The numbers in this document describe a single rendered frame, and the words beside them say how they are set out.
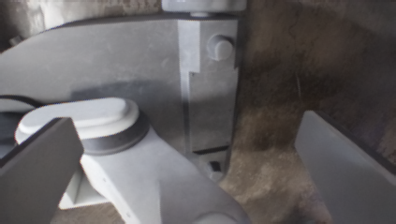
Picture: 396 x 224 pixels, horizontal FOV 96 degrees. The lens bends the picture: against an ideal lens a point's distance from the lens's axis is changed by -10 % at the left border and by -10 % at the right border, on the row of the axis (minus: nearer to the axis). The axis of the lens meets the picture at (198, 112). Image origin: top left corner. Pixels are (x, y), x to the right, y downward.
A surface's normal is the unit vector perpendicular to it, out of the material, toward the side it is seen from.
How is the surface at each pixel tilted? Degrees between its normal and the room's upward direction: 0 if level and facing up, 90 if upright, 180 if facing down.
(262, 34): 0
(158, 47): 0
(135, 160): 90
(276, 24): 0
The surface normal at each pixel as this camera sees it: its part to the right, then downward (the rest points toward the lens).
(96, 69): 0.23, 0.51
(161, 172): 0.00, -0.85
